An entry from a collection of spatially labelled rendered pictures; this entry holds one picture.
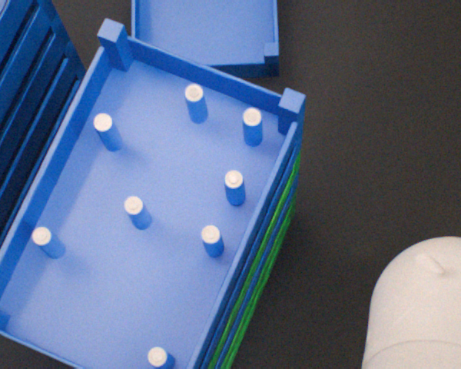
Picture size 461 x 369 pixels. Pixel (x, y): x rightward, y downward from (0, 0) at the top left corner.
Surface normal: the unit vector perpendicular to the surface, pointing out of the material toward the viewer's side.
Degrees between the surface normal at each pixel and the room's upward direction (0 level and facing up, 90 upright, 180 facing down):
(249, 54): 0
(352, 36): 0
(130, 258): 0
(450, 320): 34
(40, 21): 90
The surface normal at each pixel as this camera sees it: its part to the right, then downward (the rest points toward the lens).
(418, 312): -0.42, -0.75
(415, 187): -0.04, -0.25
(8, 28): 0.92, 0.37
